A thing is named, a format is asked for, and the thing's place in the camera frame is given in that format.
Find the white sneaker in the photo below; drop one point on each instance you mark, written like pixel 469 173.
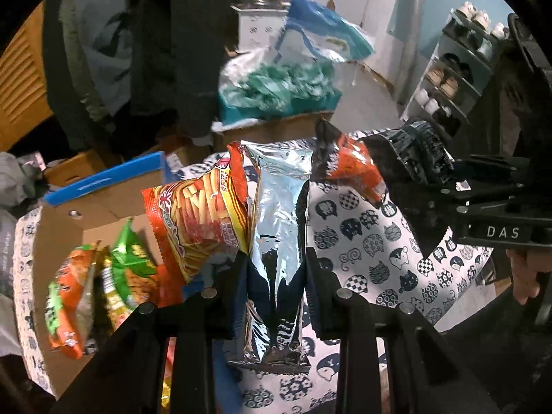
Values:
pixel 432 105
pixel 420 95

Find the small brown cardboard box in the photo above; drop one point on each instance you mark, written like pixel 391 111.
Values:
pixel 82 170

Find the cat print cloth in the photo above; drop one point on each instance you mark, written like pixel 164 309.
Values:
pixel 366 241

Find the black and orange snack packet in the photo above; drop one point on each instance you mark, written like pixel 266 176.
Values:
pixel 351 166

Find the cardboard box with blue rim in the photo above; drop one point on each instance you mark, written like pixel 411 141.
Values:
pixel 108 200

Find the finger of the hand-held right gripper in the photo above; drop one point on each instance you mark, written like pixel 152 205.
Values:
pixel 478 207
pixel 485 167

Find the green and orange snack packet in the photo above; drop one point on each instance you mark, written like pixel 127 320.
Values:
pixel 64 302

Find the dark metal pot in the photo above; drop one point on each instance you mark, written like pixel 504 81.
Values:
pixel 264 0

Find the wooden louvered door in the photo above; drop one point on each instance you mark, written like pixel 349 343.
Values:
pixel 21 90

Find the person's right hand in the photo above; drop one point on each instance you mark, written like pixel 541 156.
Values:
pixel 527 276

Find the black hanging coat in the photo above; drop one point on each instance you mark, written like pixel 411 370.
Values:
pixel 181 43

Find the silver foil snack packet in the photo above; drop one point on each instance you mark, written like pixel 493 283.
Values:
pixel 278 224

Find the grey blue hanging garment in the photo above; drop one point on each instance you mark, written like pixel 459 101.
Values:
pixel 110 60

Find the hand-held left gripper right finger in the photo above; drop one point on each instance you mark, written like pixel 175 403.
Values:
pixel 315 306

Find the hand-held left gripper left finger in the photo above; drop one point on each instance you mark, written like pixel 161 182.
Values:
pixel 235 302

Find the red and yellow snack packet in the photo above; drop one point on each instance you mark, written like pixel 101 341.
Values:
pixel 194 220

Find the teal plastic bag bundle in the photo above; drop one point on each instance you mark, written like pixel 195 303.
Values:
pixel 276 84

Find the grey hooded sweatshirt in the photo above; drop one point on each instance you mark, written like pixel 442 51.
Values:
pixel 19 177

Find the grey shoe rack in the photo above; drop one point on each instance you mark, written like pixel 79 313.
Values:
pixel 448 73

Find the black shoe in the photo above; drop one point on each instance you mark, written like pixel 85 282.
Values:
pixel 450 58

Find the dark hanging jacket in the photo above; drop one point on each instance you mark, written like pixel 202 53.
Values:
pixel 73 60

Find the beige sneaker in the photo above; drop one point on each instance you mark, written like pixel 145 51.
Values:
pixel 451 87
pixel 435 76

